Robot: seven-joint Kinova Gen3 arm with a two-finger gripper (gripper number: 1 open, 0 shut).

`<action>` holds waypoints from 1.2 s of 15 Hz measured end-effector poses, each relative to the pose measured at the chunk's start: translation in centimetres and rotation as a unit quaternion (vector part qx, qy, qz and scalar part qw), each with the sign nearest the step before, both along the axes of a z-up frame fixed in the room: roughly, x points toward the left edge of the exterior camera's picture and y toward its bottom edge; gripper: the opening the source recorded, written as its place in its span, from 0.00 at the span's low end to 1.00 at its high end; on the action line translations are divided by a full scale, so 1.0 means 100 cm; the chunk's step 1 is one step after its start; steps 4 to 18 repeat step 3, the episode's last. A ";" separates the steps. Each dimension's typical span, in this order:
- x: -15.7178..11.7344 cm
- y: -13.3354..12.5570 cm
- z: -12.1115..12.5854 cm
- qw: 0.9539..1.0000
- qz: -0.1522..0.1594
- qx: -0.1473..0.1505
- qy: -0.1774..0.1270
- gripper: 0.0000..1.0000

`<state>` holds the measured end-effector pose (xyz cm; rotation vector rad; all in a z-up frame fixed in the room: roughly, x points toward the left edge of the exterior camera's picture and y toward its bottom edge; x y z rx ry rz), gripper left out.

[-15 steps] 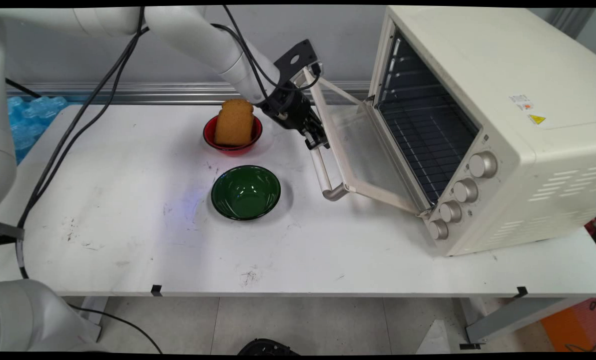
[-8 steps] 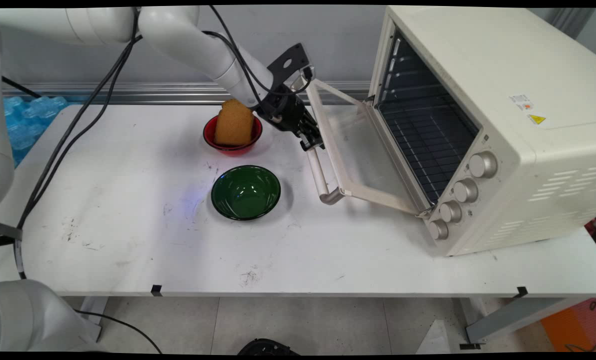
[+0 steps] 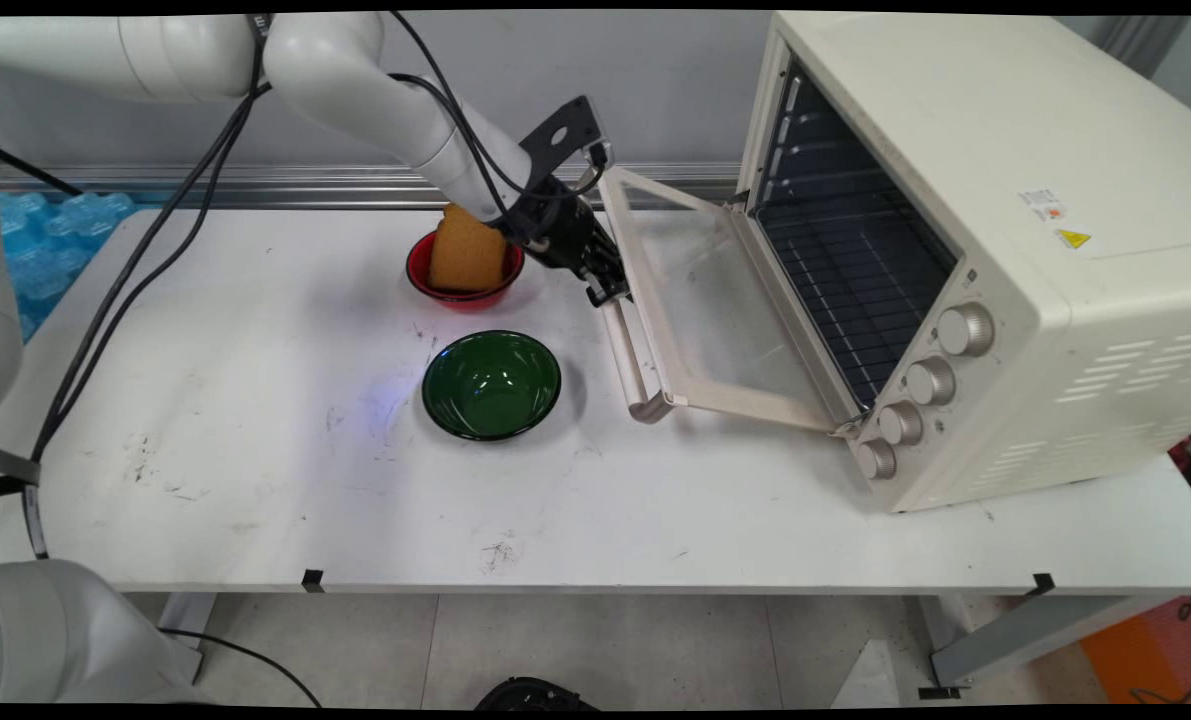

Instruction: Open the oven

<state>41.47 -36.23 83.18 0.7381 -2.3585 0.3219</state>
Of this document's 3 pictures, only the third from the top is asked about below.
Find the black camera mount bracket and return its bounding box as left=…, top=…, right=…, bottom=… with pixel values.
left=518, top=95, right=613, bottom=191

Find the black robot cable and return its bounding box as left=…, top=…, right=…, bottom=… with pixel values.
left=35, top=85, right=274, bottom=461
left=30, top=15, right=271, bottom=466

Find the thin black cable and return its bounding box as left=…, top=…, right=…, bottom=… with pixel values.
left=0, top=147, right=84, bottom=197

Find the aluminium wall rail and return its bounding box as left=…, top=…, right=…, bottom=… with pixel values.
left=0, top=163, right=746, bottom=212

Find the brown bread slice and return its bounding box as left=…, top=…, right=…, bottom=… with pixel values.
left=428, top=203, right=508, bottom=293

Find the blue water bottle pack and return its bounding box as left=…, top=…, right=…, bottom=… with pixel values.
left=0, top=190, right=141, bottom=343

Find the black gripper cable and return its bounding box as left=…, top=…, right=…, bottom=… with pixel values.
left=387, top=12, right=601, bottom=201
left=385, top=72, right=516, bottom=219

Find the black round floor object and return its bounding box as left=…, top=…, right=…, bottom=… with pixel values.
left=474, top=676, right=598, bottom=712

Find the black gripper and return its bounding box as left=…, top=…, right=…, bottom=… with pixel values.
left=501, top=176, right=633, bottom=308

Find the large silver oven knob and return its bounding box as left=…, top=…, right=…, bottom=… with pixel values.
left=937, top=302, right=996, bottom=358

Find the green bowl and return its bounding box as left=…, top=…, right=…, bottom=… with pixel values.
left=421, top=330, right=563, bottom=442

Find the cream toaster oven body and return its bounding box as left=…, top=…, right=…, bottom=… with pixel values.
left=735, top=12, right=1191, bottom=514

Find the grey metal table leg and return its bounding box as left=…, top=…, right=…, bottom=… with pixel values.
left=918, top=594, right=1174, bottom=693
left=158, top=592, right=219, bottom=658

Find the black floor cable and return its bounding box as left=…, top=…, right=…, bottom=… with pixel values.
left=158, top=627, right=324, bottom=708

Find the metal wire oven rack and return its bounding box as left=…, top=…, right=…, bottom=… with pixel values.
left=757, top=205, right=958, bottom=411

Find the white oven label sticker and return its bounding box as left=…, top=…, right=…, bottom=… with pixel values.
left=1017, top=187, right=1067, bottom=224

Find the red bowl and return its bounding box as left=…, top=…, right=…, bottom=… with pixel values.
left=405, top=228, right=526, bottom=313

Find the orange floor mat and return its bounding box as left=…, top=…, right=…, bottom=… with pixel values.
left=1080, top=597, right=1191, bottom=707

